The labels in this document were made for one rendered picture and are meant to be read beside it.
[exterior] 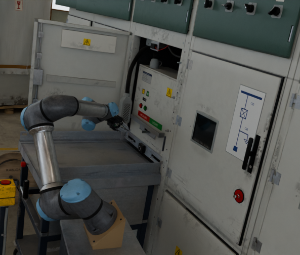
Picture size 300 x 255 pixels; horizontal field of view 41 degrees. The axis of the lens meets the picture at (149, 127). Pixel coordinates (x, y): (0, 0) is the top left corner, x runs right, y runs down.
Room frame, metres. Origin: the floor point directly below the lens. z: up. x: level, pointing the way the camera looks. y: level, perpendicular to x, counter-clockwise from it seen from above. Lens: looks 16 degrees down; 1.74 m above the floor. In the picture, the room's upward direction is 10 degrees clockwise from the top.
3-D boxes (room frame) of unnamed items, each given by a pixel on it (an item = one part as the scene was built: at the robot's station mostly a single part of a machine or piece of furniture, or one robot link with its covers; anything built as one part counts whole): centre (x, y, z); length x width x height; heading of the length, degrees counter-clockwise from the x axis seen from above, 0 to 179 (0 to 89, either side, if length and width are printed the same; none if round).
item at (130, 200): (2.21, 0.34, 0.46); 0.64 x 0.58 x 0.66; 121
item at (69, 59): (2.59, 0.51, 1.21); 0.63 x 0.07 x 0.74; 110
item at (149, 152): (2.41, 0.00, 0.89); 0.54 x 0.05 x 0.06; 31
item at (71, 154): (2.21, 0.34, 0.82); 0.68 x 0.62 x 0.06; 121
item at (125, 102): (2.55, 0.18, 1.09); 0.08 x 0.05 x 0.17; 121
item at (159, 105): (2.40, 0.01, 1.15); 0.48 x 0.01 x 0.48; 31
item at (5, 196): (1.61, 0.60, 0.85); 0.08 x 0.08 x 0.10; 31
